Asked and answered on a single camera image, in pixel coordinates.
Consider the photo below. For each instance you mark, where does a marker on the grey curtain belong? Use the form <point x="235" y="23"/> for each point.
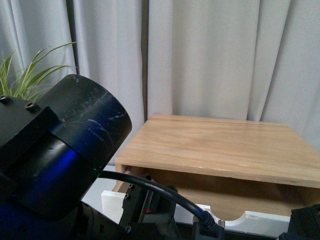
<point x="255" y="60"/>

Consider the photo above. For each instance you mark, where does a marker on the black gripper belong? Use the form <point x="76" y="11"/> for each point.
<point x="151" y="211"/>

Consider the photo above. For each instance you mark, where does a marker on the white drawer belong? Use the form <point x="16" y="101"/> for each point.
<point x="227" y="197"/>

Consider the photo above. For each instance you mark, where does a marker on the green spider plant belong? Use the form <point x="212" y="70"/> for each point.
<point x="28" y="83"/>

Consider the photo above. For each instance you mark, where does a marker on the light wooden drawer cabinet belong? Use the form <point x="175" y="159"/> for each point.
<point x="239" y="149"/>

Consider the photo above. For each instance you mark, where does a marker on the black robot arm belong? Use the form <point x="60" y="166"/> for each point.
<point x="64" y="174"/>

